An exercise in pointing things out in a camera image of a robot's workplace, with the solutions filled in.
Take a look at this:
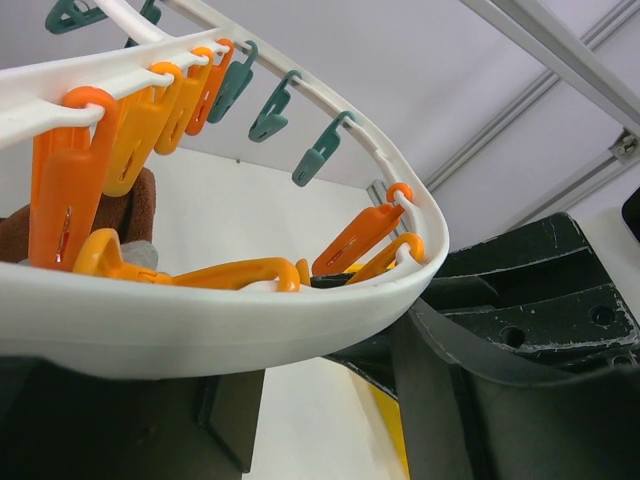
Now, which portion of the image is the white round clip hanger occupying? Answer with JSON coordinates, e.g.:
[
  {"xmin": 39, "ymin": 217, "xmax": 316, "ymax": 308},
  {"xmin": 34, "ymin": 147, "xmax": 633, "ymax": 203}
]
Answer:
[{"xmin": 1, "ymin": 1, "xmax": 449, "ymax": 380}]

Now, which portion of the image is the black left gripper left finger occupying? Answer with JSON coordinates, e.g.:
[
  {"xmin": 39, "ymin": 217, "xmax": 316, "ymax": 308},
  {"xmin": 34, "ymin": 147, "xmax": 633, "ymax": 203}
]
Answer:
[{"xmin": 1, "ymin": 357, "xmax": 265, "ymax": 479}]

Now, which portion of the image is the orange clothespin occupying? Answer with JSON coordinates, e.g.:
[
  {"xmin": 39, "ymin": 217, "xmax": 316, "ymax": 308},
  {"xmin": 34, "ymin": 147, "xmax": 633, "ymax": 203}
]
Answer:
[
  {"xmin": 28, "ymin": 86, "xmax": 119, "ymax": 271},
  {"xmin": 73, "ymin": 228, "xmax": 301, "ymax": 292},
  {"xmin": 346, "ymin": 233, "xmax": 425, "ymax": 285},
  {"xmin": 311, "ymin": 182, "xmax": 413, "ymax": 276},
  {"xmin": 103, "ymin": 61, "xmax": 183, "ymax": 197}
]

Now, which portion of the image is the teal clothespin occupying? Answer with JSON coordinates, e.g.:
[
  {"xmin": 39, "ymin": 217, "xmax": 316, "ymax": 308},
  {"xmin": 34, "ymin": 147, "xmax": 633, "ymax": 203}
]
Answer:
[
  {"xmin": 248, "ymin": 70, "xmax": 302, "ymax": 143},
  {"xmin": 207, "ymin": 40, "xmax": 259, "ymax": 123},
  {"xmin": 291, "ymin": 111, "xmax": 355, "ymax": 187}
]

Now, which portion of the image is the grey sock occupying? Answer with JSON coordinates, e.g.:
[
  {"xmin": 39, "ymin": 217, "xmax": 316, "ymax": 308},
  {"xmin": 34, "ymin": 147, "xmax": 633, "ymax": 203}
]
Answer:
[{"xmin": 121, "ymin": 240, "xmax": 159, "ymax": 270}]

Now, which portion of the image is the aluminium top crossbar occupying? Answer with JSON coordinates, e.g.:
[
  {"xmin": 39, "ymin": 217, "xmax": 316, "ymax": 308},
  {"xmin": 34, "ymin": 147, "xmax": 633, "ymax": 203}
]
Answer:
[{"xmin": 464, "ymin": 0, "xmax": 639, "ymax": 135}]

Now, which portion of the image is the yellow plastic tray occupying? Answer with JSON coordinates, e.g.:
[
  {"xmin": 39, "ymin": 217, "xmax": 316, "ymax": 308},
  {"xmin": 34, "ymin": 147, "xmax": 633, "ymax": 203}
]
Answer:
[{"xmin": 350, "ymin": 373, "xmax": 410, "ymax": 479}]

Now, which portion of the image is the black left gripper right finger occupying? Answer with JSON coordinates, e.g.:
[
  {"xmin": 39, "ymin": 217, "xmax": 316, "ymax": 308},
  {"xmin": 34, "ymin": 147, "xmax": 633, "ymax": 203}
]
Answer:
[{"xmin": 394, "ymin": 301, "xmax": 639, "ymax": 479}]

